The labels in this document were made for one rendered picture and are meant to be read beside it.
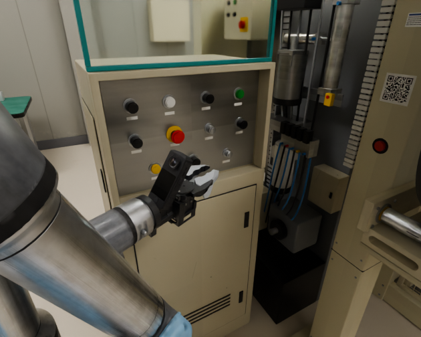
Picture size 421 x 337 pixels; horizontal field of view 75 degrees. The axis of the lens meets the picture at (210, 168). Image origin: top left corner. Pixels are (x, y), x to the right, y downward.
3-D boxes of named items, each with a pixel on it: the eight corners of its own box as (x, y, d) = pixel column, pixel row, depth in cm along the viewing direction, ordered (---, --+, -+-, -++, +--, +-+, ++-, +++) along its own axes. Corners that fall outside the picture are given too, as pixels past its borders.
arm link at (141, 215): (109, 199, 49) (139, 222, 45) (131, 189, 52) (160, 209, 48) (113, 230, 53) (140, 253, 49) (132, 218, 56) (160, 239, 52)
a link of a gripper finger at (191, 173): (198, 178, 70) (174, 194, 64) (200, 158, 67) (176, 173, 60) (208, 182, 69) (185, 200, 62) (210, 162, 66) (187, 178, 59)
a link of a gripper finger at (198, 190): (202, 179, 63) (172, 192, 57) (202, 172, 62) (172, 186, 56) (216, 188, 60) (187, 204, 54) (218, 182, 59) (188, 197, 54)
